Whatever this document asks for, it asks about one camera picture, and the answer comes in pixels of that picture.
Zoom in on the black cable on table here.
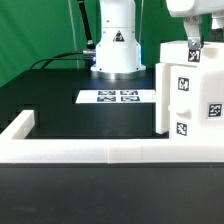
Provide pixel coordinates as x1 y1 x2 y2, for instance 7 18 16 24
29 51 97 71

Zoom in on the small white box part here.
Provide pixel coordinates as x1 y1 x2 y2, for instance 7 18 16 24
160 41 224 66

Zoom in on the white U-shaped boundary frame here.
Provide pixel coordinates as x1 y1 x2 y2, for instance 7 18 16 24
0 110 224 164

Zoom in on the white marker base plate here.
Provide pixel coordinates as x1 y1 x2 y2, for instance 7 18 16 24
75 89 156 104

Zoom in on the white cabinet door panel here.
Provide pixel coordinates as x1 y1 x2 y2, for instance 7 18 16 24
169 66 201 139

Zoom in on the large white cabinet body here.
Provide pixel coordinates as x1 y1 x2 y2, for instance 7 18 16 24
155 63 224 142

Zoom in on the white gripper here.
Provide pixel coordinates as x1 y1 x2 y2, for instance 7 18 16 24
166 0 224 50

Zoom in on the black ribbed cable hose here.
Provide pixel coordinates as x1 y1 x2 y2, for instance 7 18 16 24
77 0 96 56

